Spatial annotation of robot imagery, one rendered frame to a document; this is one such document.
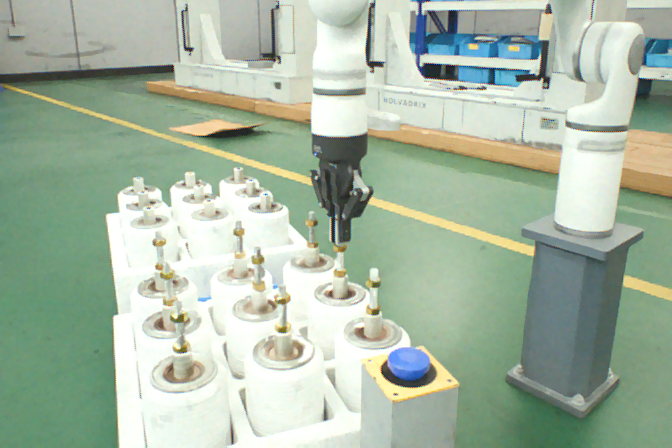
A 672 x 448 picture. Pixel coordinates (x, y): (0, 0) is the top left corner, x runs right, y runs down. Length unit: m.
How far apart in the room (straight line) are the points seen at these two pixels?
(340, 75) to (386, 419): 0.40
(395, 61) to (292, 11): 0.86
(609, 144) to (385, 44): 2.58
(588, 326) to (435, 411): 0.52
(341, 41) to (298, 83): 3.19
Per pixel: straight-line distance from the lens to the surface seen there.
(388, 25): 3.45
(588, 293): 1.02
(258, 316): 0.80
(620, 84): 0.96
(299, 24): 3.95
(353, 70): 0.74
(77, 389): 1.19
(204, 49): 5.11
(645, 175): 2.49
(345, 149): 0.75
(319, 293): 0.86
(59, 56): 7.00
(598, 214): 1.00
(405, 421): 0.57
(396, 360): 0.57
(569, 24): 0.94
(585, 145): 0.97
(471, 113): 2.91
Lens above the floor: 0.64
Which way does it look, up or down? 17 degrees down
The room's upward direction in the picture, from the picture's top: straight up
